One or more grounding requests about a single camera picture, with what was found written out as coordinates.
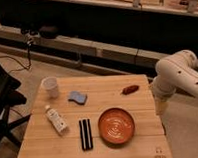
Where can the red chili pepper toy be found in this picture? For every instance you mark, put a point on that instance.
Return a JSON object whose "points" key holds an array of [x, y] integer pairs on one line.
{"points": [[130, 89]]}

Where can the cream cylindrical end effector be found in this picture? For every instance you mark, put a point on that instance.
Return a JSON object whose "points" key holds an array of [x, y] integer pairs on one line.
{"points": [[161, 105]]}

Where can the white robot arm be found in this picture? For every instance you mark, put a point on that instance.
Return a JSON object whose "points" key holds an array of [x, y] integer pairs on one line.
{"points": [[172, 72]]}

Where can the blue sponge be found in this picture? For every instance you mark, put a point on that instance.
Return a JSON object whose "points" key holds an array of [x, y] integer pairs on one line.
{"points": [[77, 97]]}

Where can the dark device on ledge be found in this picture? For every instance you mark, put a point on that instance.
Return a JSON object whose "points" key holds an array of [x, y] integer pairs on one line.
{"points": [[49, 32]]}

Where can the white plastic cup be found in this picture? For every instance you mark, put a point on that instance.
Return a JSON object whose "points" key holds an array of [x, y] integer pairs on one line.
{"points": [[50, 84]]}

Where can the black striped rectangular block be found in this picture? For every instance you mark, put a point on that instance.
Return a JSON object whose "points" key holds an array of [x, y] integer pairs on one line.
{"points": [[85, 134]]}

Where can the orange ceramic bowl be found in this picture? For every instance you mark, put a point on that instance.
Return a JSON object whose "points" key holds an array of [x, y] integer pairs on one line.
{"points": [[116, 126]]}

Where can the black office chair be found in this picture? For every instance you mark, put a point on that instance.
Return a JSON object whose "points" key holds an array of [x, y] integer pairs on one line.
{"points": [[9, 97]]}

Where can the white tube bottle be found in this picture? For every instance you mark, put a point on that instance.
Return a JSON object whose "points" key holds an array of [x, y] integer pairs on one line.
{"points": [[57, 121]]}

